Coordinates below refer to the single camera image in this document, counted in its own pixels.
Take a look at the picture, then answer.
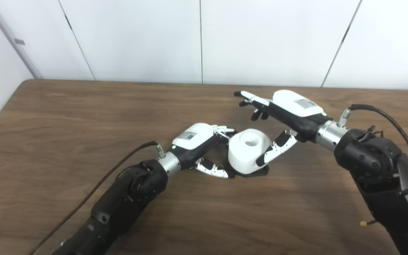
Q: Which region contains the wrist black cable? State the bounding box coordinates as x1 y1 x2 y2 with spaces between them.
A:
338 104 408 185
27 141 165 255

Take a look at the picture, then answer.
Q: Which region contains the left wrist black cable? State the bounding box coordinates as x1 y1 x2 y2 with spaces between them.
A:
27 141 165 255

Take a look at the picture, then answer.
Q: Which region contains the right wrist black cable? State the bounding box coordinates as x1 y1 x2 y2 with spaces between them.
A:
338 104 408 185

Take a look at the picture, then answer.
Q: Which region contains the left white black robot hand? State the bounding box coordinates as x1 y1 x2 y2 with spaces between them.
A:
166 123 238 179

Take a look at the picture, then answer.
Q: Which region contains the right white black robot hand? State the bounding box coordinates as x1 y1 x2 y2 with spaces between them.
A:
234 90 333 167

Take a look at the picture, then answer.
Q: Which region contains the black flanged holder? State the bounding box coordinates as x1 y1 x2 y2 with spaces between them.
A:
224 163 270 178

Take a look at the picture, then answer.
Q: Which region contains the round white plastic piece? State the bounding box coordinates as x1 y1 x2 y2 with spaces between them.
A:
228 129 272 175

